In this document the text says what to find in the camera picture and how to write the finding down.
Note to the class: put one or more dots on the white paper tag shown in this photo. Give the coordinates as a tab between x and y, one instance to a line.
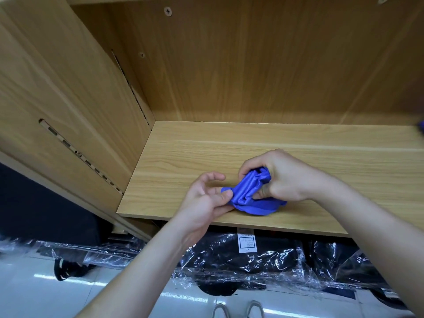
247	240

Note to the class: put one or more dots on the person's right shoe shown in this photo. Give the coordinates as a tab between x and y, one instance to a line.
255	309

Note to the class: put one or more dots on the person's left forearm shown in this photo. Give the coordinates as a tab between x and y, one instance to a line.
139	278

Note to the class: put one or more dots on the person's left hand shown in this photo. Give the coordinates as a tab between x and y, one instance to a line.
199	208

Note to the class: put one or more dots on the person's right forearm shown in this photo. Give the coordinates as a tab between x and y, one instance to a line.
381	241

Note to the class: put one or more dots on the black plastic-wrapped bag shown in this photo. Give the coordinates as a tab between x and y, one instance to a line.
344	268
66	251

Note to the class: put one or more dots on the person's right hand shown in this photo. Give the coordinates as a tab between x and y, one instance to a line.
288	176

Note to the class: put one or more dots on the black wrapped bag with tag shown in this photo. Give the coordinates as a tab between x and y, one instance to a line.
218	258

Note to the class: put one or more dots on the wooden shelf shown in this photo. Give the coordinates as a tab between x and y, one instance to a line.
278	76

